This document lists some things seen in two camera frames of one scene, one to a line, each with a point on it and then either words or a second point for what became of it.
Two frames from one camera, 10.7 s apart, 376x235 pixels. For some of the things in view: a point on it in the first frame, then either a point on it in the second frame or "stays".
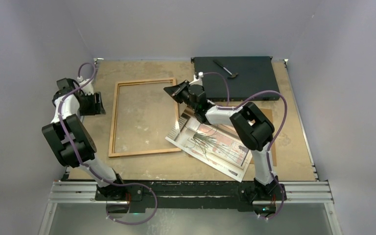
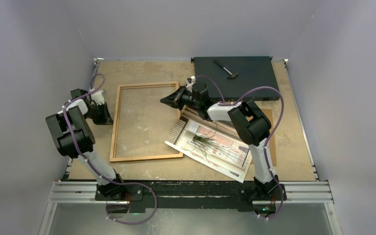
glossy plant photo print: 217,146 stays
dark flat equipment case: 245,75 stays
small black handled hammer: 232,75 stays
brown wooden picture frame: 111,153 → 113,146
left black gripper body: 90,105 → 100,115
